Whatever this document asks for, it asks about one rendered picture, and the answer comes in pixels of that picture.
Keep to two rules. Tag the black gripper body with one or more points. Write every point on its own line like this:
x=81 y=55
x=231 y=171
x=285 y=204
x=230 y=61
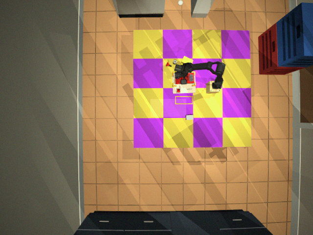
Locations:
x=184 y=80

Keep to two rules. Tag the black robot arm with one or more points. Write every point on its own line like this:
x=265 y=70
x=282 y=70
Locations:
x=189 y=67

